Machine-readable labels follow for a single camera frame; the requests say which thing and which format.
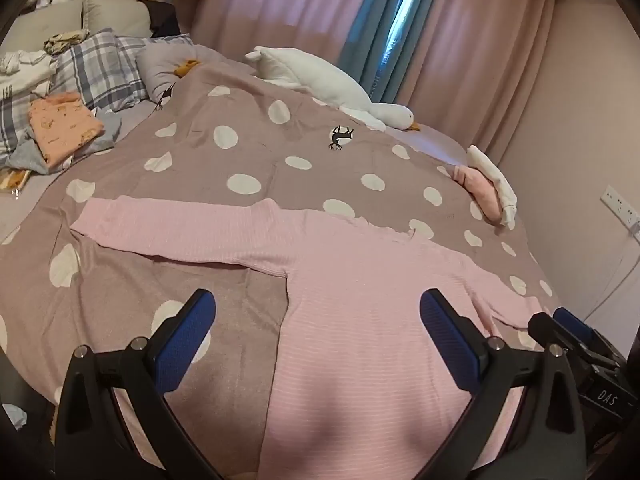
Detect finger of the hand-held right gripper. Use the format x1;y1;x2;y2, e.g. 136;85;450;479
552;307;626;356
529;312;593;361

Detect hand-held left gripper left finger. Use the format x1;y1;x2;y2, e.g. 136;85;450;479
54;288;223;480

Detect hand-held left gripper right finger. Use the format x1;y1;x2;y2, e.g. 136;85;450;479
415;288;588;480

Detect pink striped shirt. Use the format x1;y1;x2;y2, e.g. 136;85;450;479
70;197;556;480

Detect pink and white folded clothes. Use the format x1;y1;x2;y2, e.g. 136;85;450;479
466;145;518;231

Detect pile of white clothes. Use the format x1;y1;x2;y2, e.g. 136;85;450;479
0;50;58;96

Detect folded pink garment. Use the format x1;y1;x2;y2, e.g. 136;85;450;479
452;165;502;223

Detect polka dot blanket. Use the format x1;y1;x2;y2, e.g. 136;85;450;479
0;52;561;480

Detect lilac bed sheet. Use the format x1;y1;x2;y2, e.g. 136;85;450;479
0;97;473;243

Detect grey blue garment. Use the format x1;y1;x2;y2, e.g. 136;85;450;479
5;110;123;176

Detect folded orange garment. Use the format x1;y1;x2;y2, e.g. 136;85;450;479
27;92;106;168

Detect grey plush pillow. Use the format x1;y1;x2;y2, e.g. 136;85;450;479
136;44;251;106

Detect blue plaid pillow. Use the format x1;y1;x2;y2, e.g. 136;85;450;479
0;28;193;163

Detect pink curtain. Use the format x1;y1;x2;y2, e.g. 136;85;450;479
395;0;558;161
192;0;386;68

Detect white goose plush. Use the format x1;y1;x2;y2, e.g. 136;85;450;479
245;46;421;133

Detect dark pillow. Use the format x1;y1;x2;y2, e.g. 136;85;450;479
145;1;181;38

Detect beige cushion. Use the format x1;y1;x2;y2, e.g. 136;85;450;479
0;0;83;56
82;0;153;38

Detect blue curtain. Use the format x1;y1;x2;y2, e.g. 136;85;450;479
336;0;446;106

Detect white cable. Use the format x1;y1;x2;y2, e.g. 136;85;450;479
582;225;640;318

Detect white wall power strip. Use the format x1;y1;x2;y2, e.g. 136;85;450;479
600;185;640;228

